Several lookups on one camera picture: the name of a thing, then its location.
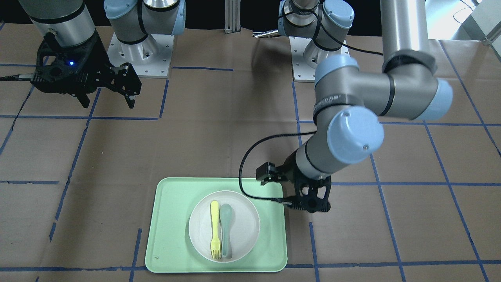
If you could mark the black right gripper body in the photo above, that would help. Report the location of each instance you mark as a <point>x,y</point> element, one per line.
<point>95,62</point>

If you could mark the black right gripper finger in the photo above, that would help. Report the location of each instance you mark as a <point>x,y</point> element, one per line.
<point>125,81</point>

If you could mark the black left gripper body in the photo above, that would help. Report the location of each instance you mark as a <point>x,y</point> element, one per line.
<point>289,166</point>

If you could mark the white round plate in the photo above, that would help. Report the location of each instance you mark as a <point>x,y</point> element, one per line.
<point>245,227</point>

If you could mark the yellow plastic fork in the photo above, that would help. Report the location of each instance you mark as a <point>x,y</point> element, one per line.
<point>215,239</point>

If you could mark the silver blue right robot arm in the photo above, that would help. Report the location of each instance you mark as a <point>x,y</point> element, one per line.
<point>132,21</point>

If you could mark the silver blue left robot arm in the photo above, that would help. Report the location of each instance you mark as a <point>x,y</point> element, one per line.
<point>348,101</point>

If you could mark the teal green plastic spoon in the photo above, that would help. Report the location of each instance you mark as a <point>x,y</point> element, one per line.
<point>226,218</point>

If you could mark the light green plastic tray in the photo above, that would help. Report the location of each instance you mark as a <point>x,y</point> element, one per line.
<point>169,249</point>

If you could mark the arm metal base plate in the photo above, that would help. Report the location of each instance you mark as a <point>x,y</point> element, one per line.
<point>150,58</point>
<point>306,56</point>

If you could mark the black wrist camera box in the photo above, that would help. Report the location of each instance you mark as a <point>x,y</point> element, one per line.
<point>268,172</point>

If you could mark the aluminium frame post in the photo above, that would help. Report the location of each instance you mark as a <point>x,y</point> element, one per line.
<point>232,16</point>

